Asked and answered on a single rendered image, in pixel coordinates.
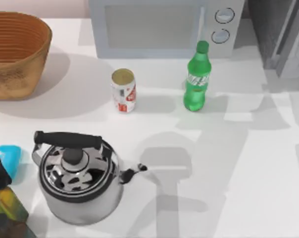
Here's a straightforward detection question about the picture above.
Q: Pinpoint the red and white can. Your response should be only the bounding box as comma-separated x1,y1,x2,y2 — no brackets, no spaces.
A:
111,68,137,114

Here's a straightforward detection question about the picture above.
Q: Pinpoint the pale microwave oven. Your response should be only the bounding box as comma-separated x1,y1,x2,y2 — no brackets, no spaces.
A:
88,0,246,60

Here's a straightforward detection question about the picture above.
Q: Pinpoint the light blue flat object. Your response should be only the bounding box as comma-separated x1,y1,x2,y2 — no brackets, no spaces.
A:
0,145,22,180

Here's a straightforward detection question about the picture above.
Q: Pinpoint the brown wicker basket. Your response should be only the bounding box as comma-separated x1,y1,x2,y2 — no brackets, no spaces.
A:
0,11,53,101

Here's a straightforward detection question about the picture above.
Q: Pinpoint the yellow green bottle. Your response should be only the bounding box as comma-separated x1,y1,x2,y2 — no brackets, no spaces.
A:
0,185,39,238

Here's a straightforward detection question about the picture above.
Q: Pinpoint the silver kettle with black handle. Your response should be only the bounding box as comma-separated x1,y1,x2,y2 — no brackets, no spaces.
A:
31,130,148,226

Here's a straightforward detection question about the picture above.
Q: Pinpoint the microwave knob with open ring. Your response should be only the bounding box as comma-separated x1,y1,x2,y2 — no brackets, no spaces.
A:
211,28,231,45

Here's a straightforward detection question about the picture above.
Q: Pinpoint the microwave knob with full ring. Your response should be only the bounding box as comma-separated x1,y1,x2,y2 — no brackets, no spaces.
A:
214,7,235,24

